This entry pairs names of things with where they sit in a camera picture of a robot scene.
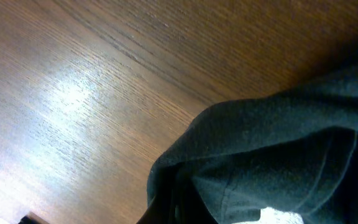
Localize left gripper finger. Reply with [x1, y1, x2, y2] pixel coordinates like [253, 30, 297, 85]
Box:
[17, 212, 49, 224]

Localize dark green t-shirt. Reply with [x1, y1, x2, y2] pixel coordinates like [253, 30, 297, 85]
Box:
[147, 64, 358, 223]

